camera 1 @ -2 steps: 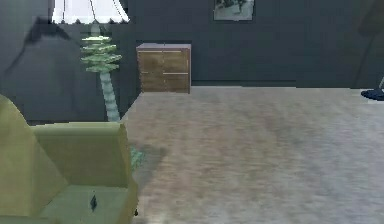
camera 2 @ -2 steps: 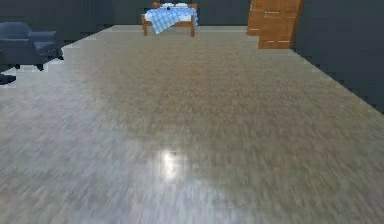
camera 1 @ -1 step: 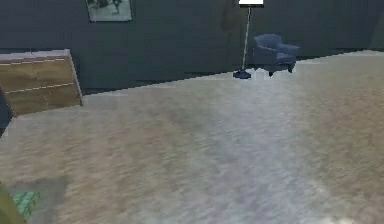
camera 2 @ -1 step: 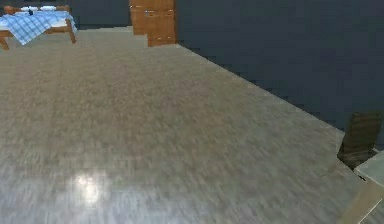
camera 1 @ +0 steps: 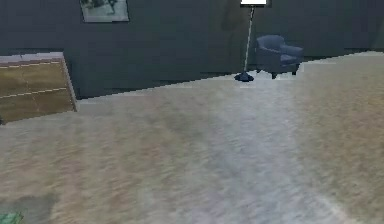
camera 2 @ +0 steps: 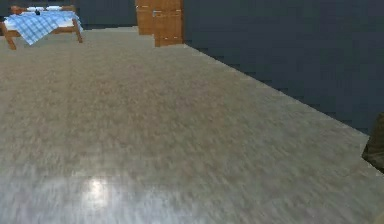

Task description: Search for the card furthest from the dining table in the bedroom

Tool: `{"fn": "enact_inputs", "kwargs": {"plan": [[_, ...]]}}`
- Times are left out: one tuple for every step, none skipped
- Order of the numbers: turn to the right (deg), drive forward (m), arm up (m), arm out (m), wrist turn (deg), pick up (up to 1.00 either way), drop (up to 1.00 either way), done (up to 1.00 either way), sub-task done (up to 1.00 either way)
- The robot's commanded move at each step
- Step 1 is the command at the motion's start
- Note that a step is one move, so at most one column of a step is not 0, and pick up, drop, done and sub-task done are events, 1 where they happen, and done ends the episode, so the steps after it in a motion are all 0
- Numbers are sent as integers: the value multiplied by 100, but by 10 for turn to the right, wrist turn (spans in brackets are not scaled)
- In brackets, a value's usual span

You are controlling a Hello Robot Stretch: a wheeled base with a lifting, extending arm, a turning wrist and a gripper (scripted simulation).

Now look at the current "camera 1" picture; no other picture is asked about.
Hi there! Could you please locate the white floor lamp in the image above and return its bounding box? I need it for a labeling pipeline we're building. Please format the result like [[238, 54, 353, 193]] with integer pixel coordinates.
[[233, 0, 269, 83]]

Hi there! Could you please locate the blue armchair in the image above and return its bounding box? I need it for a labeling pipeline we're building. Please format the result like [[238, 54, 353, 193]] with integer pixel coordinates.
[[255, 34, 305, 80]]

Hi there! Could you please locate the wooden chest of drawers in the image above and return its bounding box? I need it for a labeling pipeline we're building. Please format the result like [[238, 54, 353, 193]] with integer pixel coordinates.
[[0, 51, 79, 126]]

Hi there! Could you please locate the green object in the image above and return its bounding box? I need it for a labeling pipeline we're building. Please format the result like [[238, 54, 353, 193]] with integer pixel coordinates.
[[0, 212, 24, 224]]

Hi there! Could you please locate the framed wall picture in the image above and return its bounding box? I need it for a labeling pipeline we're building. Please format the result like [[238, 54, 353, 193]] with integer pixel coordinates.
[[79, 0, 131, 24]]

